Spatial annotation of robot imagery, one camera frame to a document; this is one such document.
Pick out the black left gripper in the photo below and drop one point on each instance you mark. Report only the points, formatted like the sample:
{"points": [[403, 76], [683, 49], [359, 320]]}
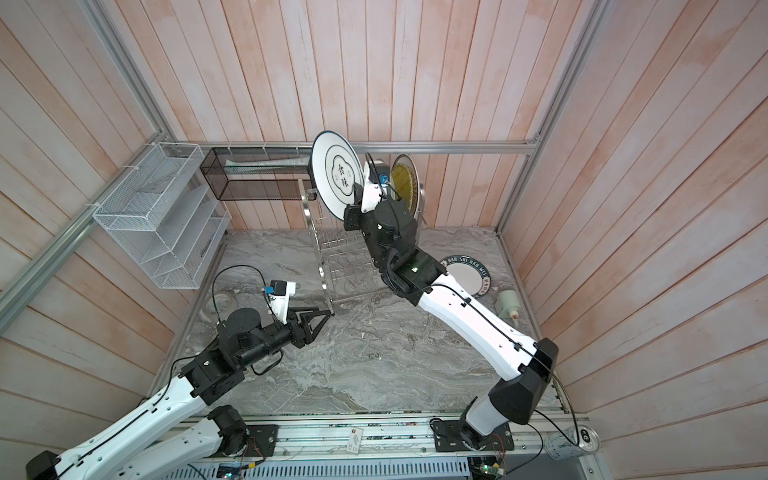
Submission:
{"points": [[306, 335]]}

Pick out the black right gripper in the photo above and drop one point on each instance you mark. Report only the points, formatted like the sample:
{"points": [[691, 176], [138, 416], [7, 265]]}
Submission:
{"points": [[356, 223]]}

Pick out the yellow woven plate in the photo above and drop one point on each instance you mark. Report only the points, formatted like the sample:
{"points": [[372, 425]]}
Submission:
{"points": [[405, 185]]}

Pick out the large orange sunburst plate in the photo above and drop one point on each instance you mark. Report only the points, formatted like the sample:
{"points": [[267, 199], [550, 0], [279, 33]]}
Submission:
{"points": [[418, 214]]}

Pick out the white plate with cloud outline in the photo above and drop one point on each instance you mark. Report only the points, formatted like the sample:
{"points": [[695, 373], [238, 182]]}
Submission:
{"points": [[336, 172]]}

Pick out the green rim white plate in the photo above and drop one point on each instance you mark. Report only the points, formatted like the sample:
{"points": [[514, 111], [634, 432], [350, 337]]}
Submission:
{"points": [[470, 273]]}

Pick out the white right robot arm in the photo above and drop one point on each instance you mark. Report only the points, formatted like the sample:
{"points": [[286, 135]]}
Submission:
{"points": [[525, 365]]}

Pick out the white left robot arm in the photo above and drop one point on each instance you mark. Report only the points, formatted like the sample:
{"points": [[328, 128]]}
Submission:
{"points": [[182, 422]]}

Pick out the steel two-tier dish rack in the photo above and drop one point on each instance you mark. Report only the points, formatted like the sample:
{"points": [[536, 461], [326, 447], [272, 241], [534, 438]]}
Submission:
{"points": [[343, 262]]}

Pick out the pale green cup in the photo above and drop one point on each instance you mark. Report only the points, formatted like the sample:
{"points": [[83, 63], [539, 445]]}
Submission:
{"points": [[508, 305]]}

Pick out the silver drink can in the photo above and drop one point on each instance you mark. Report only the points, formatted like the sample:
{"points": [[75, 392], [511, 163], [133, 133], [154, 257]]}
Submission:
{"points": [[572, 443]]}

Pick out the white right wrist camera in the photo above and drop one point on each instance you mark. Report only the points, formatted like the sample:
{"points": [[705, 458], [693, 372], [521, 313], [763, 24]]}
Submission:
{"points": [[373, 192]]}

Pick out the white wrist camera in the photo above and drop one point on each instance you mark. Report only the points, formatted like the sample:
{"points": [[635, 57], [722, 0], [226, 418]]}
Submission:
{"points": [[373, 192], [278, 294]]}

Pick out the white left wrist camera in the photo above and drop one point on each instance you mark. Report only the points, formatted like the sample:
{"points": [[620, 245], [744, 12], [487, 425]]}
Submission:
{"points": [[278, 294]]}

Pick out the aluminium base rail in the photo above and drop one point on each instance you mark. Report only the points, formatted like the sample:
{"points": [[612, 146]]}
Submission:
{"points": [[387, 446]]}

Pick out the white wire mesh shelf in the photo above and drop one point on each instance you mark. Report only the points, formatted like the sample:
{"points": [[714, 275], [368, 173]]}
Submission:
{"points": [[167, 222]]}

